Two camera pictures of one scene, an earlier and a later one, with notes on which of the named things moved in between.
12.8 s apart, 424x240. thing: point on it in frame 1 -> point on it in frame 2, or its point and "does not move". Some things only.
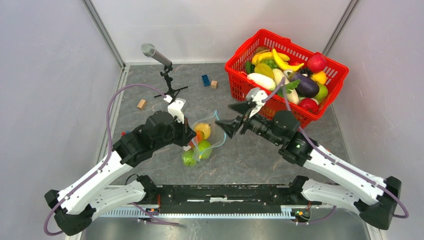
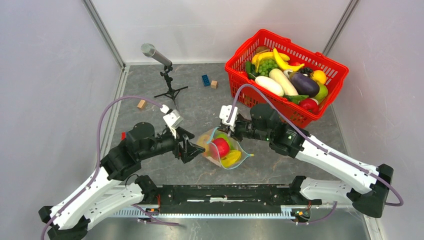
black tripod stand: (172, 92) does not move
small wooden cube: (214, 84) does not move
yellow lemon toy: (204, 127) -> (203, 141)
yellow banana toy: (292, 68) does not move
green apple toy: (205, 149) -> (225, 136)
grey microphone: (149, 50) does not move
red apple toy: (316, 63) -> (218, 148)
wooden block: (142, 104) does not move
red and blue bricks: (123, 133) does not move
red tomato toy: (309, 104) does not move
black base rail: (225, 198) does not move
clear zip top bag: (209, 133) -> (222, 149)
